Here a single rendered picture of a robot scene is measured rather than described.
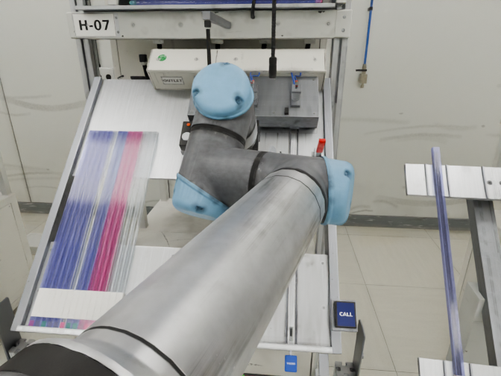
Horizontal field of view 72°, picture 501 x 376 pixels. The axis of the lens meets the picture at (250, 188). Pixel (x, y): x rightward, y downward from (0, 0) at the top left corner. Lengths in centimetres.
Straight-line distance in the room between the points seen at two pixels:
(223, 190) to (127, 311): 26
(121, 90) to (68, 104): 186
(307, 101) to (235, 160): 55
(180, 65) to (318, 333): 76
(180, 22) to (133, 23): 13
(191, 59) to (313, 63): 33
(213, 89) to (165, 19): 65
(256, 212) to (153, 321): 12
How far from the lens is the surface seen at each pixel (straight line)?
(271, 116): 91
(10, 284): 216
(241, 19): 103
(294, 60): 101
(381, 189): 279
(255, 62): 100
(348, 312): 76
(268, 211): 26
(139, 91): 112
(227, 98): 43
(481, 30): 279
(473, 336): 89
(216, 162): 42
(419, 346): 194
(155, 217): 154
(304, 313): 79
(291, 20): 102
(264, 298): 21
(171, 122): 101
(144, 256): 86
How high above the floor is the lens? 128
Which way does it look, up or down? 21 degrees down
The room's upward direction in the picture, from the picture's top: straight up
